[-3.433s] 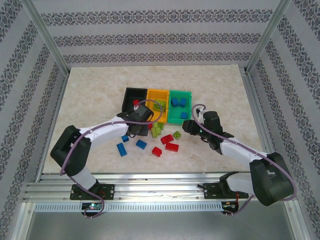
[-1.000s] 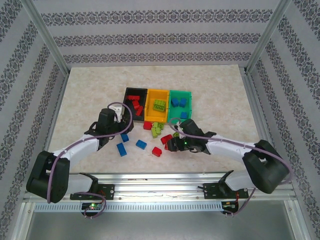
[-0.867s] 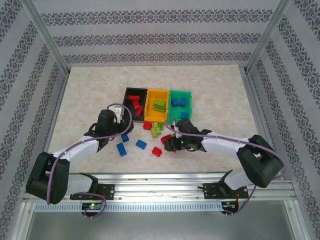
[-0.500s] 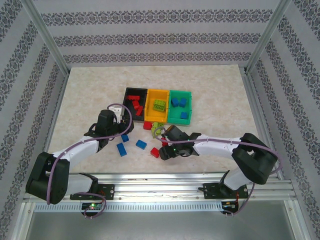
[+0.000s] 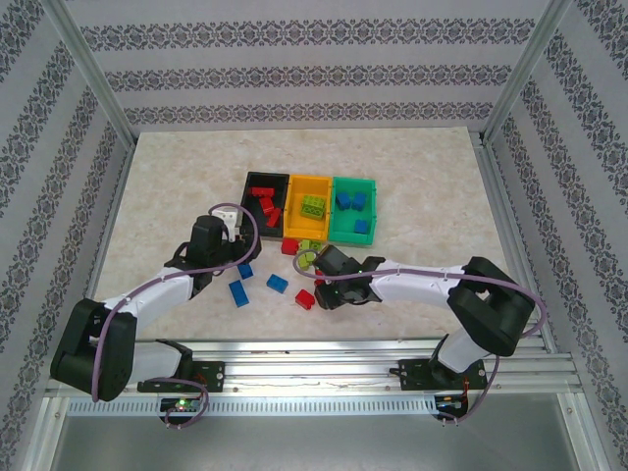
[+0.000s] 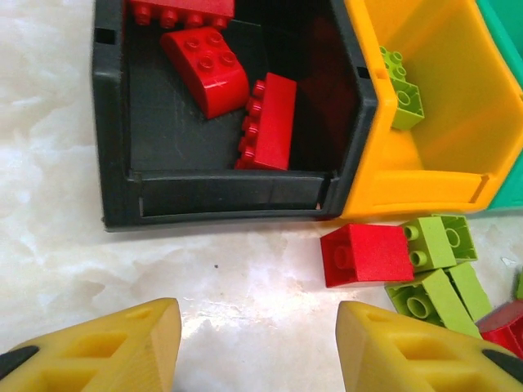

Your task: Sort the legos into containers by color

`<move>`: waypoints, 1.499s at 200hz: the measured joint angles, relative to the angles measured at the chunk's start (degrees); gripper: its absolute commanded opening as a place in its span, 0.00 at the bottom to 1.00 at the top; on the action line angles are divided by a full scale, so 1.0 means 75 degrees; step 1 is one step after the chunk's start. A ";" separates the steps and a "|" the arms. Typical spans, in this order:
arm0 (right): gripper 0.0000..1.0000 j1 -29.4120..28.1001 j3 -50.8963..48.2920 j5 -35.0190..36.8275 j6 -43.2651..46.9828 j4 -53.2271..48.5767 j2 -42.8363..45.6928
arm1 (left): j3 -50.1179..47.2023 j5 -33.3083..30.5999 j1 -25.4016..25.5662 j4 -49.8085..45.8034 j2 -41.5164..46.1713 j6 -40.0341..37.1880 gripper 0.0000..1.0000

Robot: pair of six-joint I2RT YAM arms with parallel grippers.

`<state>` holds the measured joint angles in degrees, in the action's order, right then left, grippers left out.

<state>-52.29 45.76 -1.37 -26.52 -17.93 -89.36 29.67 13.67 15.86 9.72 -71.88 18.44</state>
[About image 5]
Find black plastic bin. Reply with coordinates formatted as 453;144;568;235
239;170;290;241

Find green plastic bin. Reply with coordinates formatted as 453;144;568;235
327;176;378;246

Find yellow plastic bin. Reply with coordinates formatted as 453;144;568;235
283;175;334;243

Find long blue lego brick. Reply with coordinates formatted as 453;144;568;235
228;280;251;309

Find left controller board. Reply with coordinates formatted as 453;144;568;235
159;396;205;418

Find controller board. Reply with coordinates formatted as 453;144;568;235
159;396;205;418
434;394;470;418

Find right controller board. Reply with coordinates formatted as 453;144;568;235
434;394;470;418

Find grey metal panel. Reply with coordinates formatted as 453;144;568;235
48;414;590;471

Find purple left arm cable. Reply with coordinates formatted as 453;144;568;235
91;201;262;432

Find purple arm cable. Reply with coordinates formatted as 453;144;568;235
91;201;262;432
292;248;547;428

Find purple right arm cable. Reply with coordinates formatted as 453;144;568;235
292;248;547;428

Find aluminium side rail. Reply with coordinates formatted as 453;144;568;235
470;131;560;357
68;141;138;357

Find aluminium mounting rail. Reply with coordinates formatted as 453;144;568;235
46;337;583;396

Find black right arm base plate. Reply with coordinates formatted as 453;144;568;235
398;358;489;393

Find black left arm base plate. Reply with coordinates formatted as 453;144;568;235
137;360;227;394

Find slotted grey cable duct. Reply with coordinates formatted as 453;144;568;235
66;394;439;417

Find short aluminium frame post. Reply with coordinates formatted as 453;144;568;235
556;392;612;471
17;395;70;471

